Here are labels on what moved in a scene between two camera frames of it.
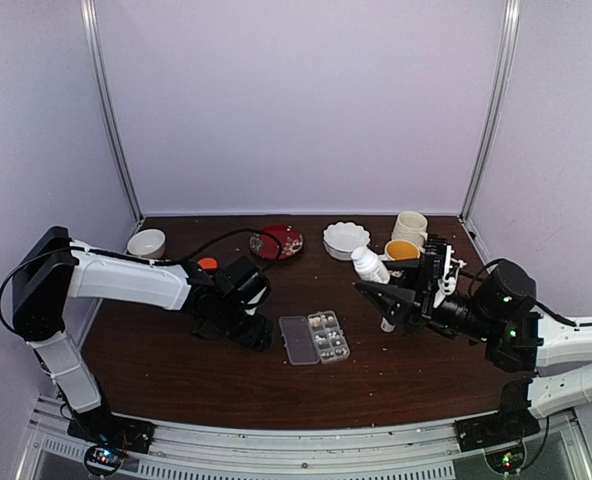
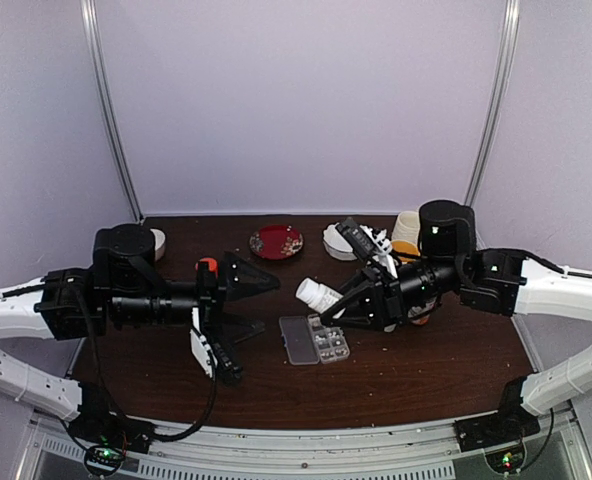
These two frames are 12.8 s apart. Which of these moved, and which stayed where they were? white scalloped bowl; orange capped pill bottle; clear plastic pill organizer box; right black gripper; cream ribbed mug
Moved: right black gripper
Stayed: clear plastic pill organizer box; cream ribbed mug; white scalloped bowl; orange capped pill bottle
